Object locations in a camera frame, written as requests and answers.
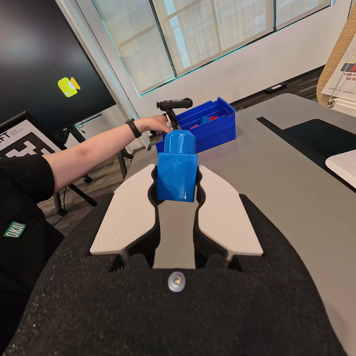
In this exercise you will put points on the blue mega block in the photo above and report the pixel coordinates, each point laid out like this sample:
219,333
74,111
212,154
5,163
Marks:
204,120
176,172

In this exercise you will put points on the white framed window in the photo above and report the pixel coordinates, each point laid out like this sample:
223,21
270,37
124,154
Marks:
222,27

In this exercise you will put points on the printed instruction sheet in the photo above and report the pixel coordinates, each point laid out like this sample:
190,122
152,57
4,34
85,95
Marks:
342,80

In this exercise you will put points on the black wristband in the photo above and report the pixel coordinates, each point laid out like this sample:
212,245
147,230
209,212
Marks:
135,128

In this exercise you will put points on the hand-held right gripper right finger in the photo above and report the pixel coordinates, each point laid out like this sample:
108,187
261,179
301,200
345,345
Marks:
230,222

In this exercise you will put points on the person's left hand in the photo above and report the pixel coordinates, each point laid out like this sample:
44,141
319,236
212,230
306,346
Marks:
155,123

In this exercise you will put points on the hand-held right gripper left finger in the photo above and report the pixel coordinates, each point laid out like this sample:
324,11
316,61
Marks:
122,222

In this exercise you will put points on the black white pattern sign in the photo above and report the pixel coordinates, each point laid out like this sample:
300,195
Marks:
22,139

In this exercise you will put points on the wooden display board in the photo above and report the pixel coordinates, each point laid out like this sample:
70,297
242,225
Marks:
333,55

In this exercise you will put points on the person's black shirt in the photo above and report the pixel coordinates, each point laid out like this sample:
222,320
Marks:
22,208

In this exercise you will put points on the blue plastic bin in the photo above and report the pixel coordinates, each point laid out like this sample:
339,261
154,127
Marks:
214,133

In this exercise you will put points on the black power strip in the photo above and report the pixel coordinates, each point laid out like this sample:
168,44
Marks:
275,88

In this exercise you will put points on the person's left forearm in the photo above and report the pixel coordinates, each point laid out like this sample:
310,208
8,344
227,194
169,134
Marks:
89,155

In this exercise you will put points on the large black screen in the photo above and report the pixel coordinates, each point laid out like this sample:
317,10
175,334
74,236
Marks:
41,55

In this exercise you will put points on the black rolling stand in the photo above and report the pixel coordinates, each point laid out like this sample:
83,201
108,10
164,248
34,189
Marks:
83,167

